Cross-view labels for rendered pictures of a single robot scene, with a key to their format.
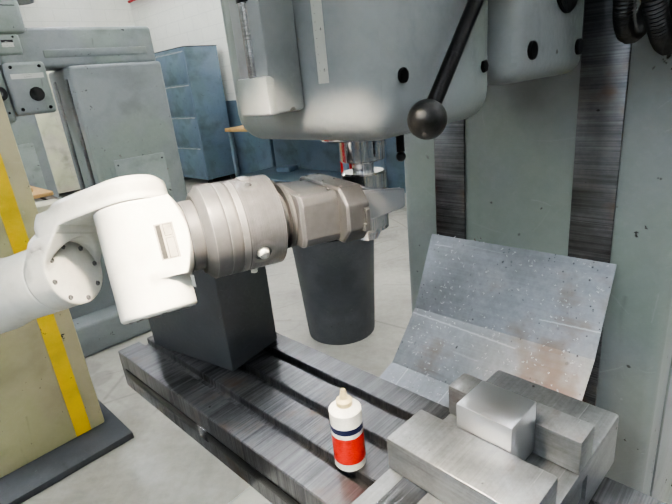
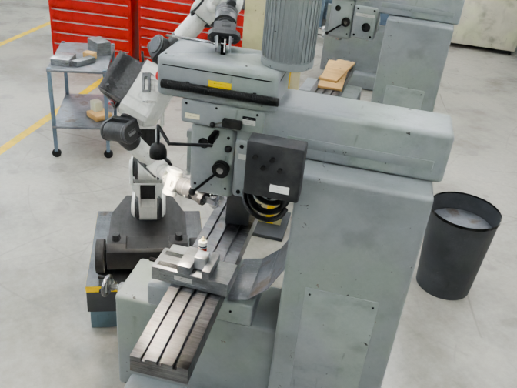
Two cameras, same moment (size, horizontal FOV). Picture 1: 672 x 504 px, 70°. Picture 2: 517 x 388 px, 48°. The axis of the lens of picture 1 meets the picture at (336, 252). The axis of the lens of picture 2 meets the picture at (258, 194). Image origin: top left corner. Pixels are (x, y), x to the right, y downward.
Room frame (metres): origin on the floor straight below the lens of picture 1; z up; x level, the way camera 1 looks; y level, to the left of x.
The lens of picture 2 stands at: (-0.61, -1.92, 2.57)
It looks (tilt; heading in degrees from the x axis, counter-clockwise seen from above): 30 degrees down; 54
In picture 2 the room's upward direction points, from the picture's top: 6 degrees clockwise
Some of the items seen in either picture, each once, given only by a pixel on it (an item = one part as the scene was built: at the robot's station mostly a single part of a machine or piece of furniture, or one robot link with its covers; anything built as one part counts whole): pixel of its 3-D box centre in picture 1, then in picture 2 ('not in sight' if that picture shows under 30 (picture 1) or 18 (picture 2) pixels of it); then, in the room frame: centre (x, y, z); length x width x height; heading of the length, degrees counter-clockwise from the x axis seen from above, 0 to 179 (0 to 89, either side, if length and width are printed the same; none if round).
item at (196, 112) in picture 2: not in sight; (229, 106); (0.54, -0.07, 1.68); 0.34 x 0.24 x 0.10; 134
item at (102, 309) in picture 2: not in sight; (148, 269); (0.57, 0.84, 0.20); 0.78 x 0.68 x 0.40; 66
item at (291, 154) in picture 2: not in sight; (274, 168); (0.48, -0.49, 1.62); 0.20 x 0.09 x 0.21; 134
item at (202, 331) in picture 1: (205, 295); (239, 197); (0.83, 0.25, 1.00); 0.22 x 0.12 x 0.20; 54
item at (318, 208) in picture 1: (288, 217); (197, 192); (0.47, 0.04, 1.24); 0.13 x 0.12 x 0.10; 26
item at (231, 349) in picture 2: not in sight; (201, 336); (0.49, -0.02, 0.40); 0.81 x 0.32 x 0.60; 134
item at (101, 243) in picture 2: not in sight; (101, 255); (0.23, 0.73, 0.50); 0.20 x 0.05 x 0.20; 66
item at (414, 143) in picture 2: not in sight; (342, 130); (0.86, -0.40, 1.66); 0.80 x 0.23 x 0.20; 134
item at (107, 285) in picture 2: not in sight; (113, 286); (0.16, 0.32, 0.60); 0.16 x 0.12 x 0.12; 134
